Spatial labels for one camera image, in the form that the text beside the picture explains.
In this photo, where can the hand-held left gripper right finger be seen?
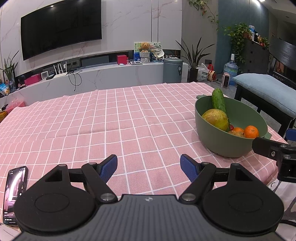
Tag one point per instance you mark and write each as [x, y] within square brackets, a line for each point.
[188, 166]

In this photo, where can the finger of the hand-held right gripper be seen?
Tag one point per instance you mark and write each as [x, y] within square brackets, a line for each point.
[291, 134]
[266, 147]

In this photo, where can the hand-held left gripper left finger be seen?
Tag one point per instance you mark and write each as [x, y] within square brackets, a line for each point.
[108, 166]

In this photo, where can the large orange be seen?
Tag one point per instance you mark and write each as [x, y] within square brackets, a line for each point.
[251, 131]

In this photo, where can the small tangerine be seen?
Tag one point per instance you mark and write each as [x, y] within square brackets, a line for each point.
[238, 129]

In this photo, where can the small brown fruit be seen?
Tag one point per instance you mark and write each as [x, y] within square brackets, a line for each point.
[235, 134]

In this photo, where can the green plastic bowl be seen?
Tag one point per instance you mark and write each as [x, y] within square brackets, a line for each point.
[219, 143]

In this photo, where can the yellow-green mango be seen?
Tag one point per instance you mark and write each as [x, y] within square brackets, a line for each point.
[215, 119]

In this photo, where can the pink checked tablecloth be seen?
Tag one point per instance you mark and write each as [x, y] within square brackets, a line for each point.
[115, 127]

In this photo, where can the light blue bench cushion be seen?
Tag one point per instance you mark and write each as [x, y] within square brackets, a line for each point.
[266, 89]

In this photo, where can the green cucumber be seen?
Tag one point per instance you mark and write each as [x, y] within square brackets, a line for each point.
[218, 99]

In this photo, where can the white space heater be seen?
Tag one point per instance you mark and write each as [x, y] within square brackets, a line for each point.
[226, 80]

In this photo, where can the blue water jug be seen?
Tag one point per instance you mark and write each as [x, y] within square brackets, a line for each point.
[230, 69]

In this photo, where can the dark grey cabinet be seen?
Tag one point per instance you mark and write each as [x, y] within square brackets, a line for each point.
[254, 58]

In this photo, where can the red and yellow bag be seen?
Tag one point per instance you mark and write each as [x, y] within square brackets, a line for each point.
[211, 75]

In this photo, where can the white marble media console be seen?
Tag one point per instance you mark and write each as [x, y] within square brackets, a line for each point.
[115, 76]

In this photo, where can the long-leaf plant in black pot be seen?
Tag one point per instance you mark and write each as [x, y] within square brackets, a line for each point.
[193, 74]

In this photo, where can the white plastic bag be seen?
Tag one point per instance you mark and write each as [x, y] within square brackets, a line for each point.
[202, 73]

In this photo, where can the grey trash can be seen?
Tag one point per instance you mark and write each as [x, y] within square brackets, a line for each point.
[172, 71]

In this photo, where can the black smartphone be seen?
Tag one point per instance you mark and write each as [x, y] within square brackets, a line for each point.
[13, 197]

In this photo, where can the group of small bottles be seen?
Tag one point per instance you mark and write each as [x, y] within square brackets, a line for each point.
[256, 37]

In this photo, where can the white router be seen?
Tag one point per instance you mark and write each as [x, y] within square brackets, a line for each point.
[60, 74]

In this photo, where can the red box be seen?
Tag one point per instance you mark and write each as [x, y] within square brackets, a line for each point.
[121, 59]

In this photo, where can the leafy potted plant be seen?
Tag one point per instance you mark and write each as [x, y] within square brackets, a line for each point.
[238, 37]

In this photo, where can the small white clock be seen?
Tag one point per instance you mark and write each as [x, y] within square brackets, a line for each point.
[44, 75]

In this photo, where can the white woven basket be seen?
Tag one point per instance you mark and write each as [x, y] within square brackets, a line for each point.
[145, 57]

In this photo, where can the pink box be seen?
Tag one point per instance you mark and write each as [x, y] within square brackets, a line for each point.
[32, 79]

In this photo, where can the yellow wooden box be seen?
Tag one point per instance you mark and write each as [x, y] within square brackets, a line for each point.
[2, 114]

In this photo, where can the brown teddy bear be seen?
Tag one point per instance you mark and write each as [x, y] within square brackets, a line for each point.
[144, 47]

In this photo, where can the blue snack bag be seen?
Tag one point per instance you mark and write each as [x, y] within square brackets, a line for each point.
[4, 89]

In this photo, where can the green plant in blue vase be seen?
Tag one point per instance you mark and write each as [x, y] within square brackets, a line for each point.
[9, 76]

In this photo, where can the hanging vine plant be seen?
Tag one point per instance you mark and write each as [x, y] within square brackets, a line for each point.
[205, 9]

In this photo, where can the black wall television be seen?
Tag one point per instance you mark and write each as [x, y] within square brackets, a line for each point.
[60, 27]

